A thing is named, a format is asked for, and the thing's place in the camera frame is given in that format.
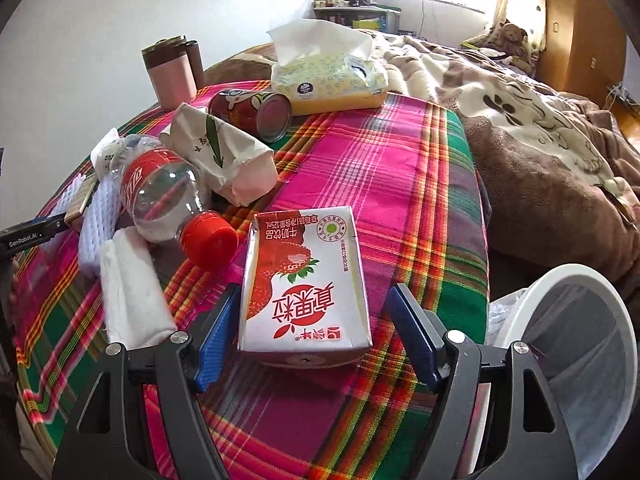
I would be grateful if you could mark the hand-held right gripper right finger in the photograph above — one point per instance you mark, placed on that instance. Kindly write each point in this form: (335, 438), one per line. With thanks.
(411, 340)

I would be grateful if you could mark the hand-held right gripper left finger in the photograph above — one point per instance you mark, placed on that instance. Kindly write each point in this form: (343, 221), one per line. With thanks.
(217, 342)

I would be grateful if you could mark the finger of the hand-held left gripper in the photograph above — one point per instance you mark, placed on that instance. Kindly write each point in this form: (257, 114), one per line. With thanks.
(52, 225)

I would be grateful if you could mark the small tan box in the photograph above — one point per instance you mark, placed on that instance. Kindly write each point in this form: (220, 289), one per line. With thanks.
(80, 205)

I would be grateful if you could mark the white foam fruit net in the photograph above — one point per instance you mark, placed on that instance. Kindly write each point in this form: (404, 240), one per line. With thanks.
(100, 230)

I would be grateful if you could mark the white wrapper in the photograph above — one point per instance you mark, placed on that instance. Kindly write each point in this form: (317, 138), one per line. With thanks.
(104, 152)

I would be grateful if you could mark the white paper towel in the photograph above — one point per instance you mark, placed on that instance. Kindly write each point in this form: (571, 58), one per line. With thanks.
(135, 295)

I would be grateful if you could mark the strawberry milk carton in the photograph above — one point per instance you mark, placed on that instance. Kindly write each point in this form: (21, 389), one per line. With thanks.
(305, 290)

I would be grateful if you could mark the clear bottle with red cap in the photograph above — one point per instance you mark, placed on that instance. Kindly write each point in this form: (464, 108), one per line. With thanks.
(160, 195)

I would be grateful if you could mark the white trash bin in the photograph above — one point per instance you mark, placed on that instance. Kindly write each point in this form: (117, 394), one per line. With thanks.
(590, 280)

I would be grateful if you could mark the clear plastic bin liner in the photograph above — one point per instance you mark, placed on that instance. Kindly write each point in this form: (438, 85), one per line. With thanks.
(505, 315)

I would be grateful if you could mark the plaid tablecloth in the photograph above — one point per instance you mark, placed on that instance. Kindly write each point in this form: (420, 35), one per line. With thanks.
(400, 185)

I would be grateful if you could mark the pink mug with brown lid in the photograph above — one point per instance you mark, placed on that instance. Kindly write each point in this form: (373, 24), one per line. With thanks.
(170, 77)

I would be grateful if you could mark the brown and cream blanket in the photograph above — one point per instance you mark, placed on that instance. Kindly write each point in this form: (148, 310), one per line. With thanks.
(525, 150)

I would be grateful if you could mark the yellow tissue pack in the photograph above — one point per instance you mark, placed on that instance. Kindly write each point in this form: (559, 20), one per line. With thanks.
(330, 80)

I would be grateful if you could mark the brown teddy bear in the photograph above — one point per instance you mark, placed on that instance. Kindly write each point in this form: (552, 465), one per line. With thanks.
(515, 42)

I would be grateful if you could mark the cluttered shelf unit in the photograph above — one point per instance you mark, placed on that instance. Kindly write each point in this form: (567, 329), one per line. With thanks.
(360, 17)

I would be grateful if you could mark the patterned curtain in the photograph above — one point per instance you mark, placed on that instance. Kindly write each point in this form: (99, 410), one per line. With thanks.
(517, 0)

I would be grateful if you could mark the wooden wardrobe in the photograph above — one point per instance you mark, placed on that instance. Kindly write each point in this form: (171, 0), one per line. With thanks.
(580, 25)

